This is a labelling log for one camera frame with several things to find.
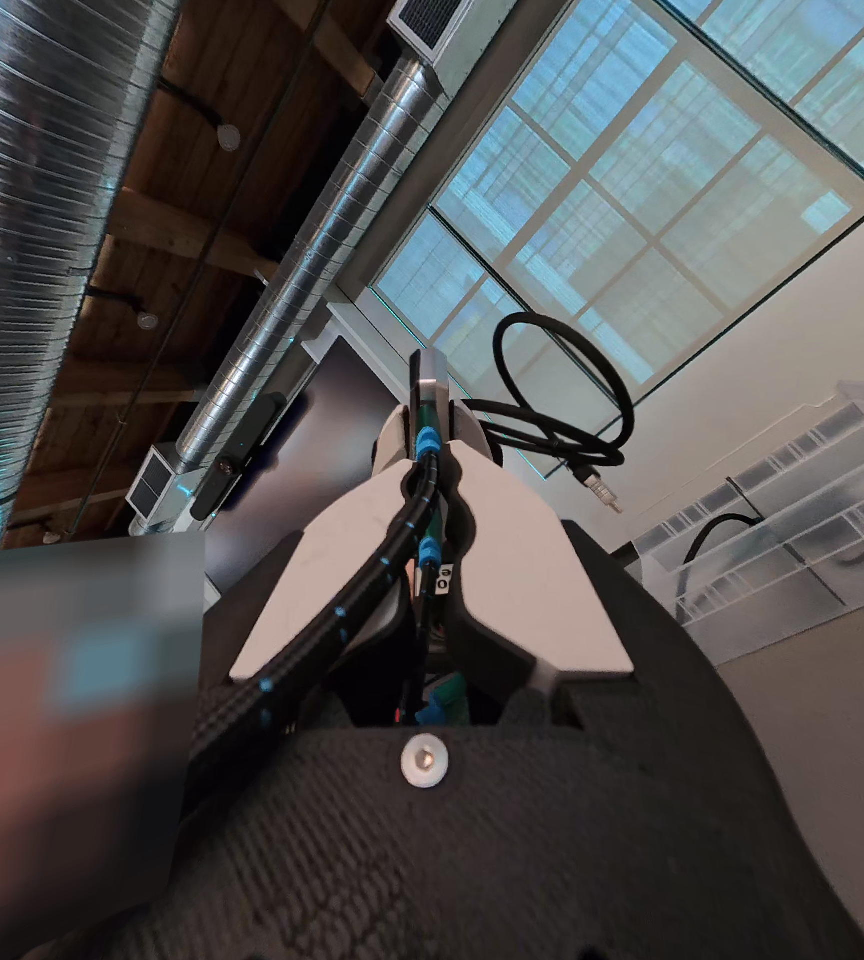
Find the clear plastic organizer bin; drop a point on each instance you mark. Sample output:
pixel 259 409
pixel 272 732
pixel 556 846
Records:
pixel 814 525

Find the slim spiral ventilation duct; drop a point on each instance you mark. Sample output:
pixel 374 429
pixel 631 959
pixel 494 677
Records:
pixel 312 262

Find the black mounting bar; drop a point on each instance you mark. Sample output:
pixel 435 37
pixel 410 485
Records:
pixel 241 457

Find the large spiral ventilation duct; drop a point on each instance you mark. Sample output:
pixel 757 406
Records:
pixel 42 262

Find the round ceiling sensor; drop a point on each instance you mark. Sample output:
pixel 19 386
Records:
pixel 148 320
pixel 229 136

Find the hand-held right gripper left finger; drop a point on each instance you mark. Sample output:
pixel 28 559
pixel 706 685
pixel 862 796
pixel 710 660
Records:
pixel 312 585

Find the large grid window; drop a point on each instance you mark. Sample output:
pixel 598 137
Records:
pixel 626 187

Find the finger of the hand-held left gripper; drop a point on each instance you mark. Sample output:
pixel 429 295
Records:
pixel 390 450
pixel 473 427

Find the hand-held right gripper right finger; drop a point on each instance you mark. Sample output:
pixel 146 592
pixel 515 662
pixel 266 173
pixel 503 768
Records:
pixel 537 592

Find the white duct vent grille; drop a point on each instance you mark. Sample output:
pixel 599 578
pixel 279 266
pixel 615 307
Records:
pixel 439 22
pixel 148 487

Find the dark flat panel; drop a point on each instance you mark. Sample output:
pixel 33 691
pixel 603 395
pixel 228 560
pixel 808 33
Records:
pixel 342 405

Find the HDMI switch box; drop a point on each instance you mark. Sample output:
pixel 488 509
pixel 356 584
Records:
pixel 432 375

